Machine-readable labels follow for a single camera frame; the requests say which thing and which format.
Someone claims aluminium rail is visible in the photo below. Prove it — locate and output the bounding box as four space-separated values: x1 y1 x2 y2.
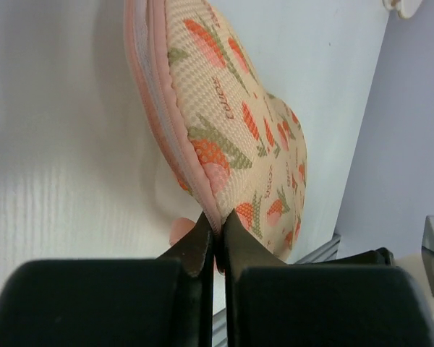
211 234 341 346

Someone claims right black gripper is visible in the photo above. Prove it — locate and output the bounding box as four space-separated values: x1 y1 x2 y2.
332 247 394 266

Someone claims floral laundry bag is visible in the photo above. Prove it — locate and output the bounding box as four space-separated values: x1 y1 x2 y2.
124 1 307 260

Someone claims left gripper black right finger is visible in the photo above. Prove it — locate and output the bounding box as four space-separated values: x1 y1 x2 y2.
218 213 434 346

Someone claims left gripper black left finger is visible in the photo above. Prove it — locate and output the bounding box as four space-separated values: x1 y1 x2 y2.
0 216 214 346

